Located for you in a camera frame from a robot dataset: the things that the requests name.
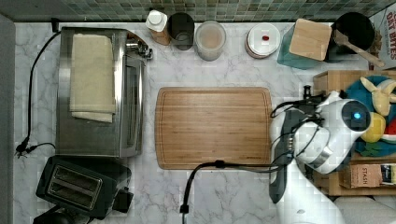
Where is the wooden drawer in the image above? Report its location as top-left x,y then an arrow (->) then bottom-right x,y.
312,69 -> 396,197

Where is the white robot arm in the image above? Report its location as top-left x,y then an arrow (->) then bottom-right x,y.
269,91 -> 371,224

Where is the bamboo cutting board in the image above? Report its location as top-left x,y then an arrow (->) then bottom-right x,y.
155,87 -> 272,170

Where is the clear jar with cereal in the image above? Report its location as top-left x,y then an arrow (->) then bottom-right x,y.
194,21 -> 226,62

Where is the dark glass jar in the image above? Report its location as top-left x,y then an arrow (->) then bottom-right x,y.
167,12 -> 194,50

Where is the white lidded canister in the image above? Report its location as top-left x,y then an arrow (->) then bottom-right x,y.
245,22 -> 281,59

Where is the stainless toaster oven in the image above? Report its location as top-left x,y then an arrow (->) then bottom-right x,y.
56,27 -> 152,158

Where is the white-capped bottle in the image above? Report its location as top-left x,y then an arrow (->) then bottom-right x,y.
146,10 -> 171,46

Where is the folded beige cloth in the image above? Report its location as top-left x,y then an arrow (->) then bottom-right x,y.
69,34 -> 116,123

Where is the teal container with wooden lid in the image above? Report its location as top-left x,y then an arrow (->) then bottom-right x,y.
277,19 -> 332,70

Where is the black two-slot toaster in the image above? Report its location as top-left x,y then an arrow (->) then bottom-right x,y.
35,156 -> 134,220

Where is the wooden spatula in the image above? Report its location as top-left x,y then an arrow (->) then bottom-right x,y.
333,30 -> 385,67

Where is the stash tea box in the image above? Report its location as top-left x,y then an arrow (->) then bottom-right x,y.
340,163 -> 396,189

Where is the yellow lemon toy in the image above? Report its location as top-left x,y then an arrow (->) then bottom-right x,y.
361,112 -> 386,143

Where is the black round container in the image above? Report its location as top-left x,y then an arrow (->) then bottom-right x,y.
325,12 -> 375,63

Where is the plush banana toy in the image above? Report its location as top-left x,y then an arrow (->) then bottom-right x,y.
360,77 -> 396,117

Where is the watermelon slice toy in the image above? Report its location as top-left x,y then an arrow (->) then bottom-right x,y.
381,119 -> 396,144

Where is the oat bites box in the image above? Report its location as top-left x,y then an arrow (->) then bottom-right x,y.
370,4 -> 396,70

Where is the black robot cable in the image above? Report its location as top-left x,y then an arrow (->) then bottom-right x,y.
179,160 -> 281,224

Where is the black power cord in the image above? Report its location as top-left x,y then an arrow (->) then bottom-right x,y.
14,18 -> 62,159

